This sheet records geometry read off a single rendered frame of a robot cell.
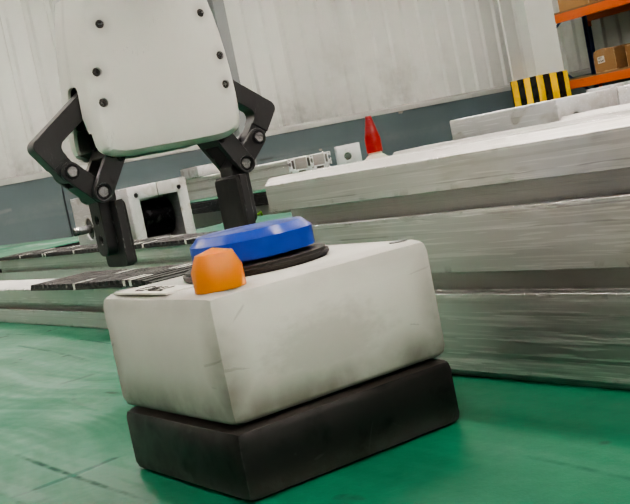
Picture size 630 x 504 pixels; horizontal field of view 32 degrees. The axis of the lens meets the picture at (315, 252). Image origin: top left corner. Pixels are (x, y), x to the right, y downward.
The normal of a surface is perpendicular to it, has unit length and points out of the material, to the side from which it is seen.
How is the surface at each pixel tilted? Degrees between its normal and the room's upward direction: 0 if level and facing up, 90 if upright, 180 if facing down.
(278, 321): 90
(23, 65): 90
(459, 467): 0
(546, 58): 90
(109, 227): 90
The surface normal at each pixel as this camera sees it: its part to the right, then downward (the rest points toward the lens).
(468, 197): -0.82, 0.21
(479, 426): -0.20, -0.98
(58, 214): 0.51, -0.03
